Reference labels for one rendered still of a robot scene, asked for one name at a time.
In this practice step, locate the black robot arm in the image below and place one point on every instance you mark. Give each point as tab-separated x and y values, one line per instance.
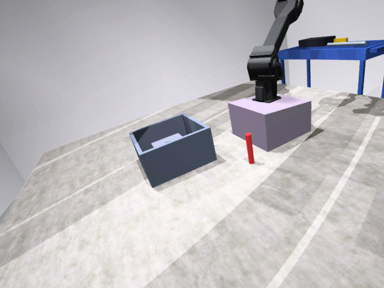
263	65

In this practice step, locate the red peg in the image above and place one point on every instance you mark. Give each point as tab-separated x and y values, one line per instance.
249	148

